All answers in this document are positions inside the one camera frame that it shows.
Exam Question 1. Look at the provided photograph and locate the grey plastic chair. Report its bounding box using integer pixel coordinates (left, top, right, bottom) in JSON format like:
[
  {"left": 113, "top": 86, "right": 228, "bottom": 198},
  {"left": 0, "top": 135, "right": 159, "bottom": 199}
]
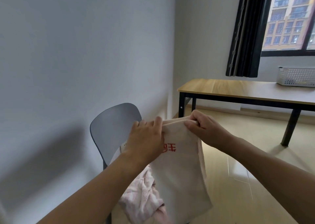
[{"left": 90, "top": 103, "right": 142, "bottom": 224}]

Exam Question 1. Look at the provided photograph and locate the white plastic basket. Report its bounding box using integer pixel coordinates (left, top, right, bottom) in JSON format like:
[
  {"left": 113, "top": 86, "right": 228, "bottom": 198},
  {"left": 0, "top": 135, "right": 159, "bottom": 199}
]
[{"left": 276, "top": 66, "right": 315, "bottom": 88}]

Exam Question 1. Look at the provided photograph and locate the wooden table with black legs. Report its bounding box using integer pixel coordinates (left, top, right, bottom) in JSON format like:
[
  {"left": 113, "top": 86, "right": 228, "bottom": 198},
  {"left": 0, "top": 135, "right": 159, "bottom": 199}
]
[{"left": 177, "top": 78, "right": 315, "bottom": 147}]

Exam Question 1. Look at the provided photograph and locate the pink towel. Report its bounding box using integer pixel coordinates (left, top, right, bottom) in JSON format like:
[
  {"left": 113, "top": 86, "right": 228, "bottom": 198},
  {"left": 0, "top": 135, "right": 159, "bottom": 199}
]
[{"left": 118, "top": 166, "right": 173, "bottom": 224}]

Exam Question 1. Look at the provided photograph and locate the cream white garment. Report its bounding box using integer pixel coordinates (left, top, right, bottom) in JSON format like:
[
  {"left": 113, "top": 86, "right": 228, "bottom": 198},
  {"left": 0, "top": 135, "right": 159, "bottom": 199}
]
[{"left": 149, "top": 115, "right": 213, "bottom": 224}]

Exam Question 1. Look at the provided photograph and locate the person's right forearm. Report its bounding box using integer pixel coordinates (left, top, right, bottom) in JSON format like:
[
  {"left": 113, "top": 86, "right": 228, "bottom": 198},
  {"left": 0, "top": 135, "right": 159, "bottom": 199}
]
[{"left": 221, "top": 135, "right": 315, "bottom": 224}]

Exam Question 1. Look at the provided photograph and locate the wide dark curtain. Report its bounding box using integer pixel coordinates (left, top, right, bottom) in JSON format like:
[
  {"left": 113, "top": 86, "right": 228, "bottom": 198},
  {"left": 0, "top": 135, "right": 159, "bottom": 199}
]
[{"left": 225, "top": 0, "right": 275, "bottom": 78}]

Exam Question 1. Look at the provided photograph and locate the person's left forearm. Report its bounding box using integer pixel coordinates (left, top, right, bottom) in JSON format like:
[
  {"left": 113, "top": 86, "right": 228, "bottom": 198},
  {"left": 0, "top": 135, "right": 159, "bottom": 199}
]
[{"left": 37, "top": 152, "right": 153, "bottom": 224}]

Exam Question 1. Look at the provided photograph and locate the person's right hand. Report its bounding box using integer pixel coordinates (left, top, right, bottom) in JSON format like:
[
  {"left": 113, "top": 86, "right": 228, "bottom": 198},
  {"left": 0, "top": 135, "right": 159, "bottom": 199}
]
[{"left": 184, "top": 110, "right": 236, "bottom": 154}]

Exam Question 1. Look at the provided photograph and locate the person's left hand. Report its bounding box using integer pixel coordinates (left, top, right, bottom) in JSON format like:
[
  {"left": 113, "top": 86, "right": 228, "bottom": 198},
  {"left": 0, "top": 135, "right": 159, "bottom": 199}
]
[{"left": 122, "top": 117, "right": 165, "bottom": 168}]

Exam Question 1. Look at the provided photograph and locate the black framed window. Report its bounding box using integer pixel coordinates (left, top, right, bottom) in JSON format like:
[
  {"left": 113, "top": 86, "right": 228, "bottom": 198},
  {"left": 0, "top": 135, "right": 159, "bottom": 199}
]
[{"left": 261, "top": 0, "right": 315, "bottom": 57}]

